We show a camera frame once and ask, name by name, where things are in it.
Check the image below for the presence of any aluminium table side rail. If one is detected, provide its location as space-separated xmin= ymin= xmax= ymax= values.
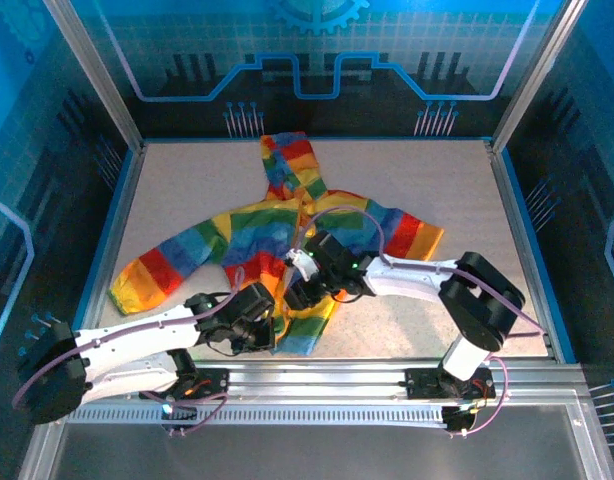
xmin=79 ymin=142 xmax=148 ymax=331
xmin=486 ymin=139 xmax=561 ymax=361

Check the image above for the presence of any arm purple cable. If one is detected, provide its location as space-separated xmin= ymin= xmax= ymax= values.
xmin=292 ymin=204 xmax=547 ymax=439
xmin=11 ymin=267 xmax=246 ymax=437

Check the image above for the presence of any aluminium frame post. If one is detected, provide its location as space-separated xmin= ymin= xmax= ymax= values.
xmin=490 ymin=0 xmax=586 ymax=151
xmin=44 ymin=0 xmax=144 ymax=151

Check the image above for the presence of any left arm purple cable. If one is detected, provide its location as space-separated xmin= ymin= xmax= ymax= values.
xmin=11 ymin=267 xmax=246 ymax=437

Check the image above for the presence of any left aluminium table side rail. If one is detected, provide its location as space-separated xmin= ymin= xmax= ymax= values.
xmin=79 ymin=142 xmax=148 ymax=331

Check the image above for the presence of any grey transparent panel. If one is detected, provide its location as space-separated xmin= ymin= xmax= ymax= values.
xmin=49 ymin=422 xmax=588 ymax=480

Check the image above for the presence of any right aluminium table side rail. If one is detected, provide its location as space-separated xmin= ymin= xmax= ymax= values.
xmin=486 ymin=139 xmax=561 ymax=361

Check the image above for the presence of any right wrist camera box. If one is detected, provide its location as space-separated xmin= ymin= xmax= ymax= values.
xmin=285 ymin=248 xmax=318 ymax=279

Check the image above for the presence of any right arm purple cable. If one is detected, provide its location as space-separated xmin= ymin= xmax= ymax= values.
xmin=292 ymin=204 xmax=547 ymax=439

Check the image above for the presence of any slotted grey cable duct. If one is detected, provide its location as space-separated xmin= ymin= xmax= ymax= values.
xmin=66 ymin=405 xmax=453 ymax=426

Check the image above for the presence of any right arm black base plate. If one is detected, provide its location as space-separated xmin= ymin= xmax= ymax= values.
xmin=405 ymin=367 xmax=497 ymax=401

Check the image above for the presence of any left aluminium frame post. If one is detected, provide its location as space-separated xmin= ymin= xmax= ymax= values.
xmin=44 ymin=0 xmax=144 ymax=151

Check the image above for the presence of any right aluminium frame post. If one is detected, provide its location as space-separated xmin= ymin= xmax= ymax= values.
xmin=490 ymin=0 xmax=586 ymax=151

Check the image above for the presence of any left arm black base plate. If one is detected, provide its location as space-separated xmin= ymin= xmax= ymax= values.
xmin=139 ymin=367 xmax=228 ymax=401

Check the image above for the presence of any rainbow striped zip jacket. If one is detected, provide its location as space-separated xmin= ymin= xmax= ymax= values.
xmin=108 ymin=130 xmax=446 ymax=357

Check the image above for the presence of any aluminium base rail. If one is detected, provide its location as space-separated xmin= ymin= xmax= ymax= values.
xmin=46 ymin=362 xmax=588 ymax=401

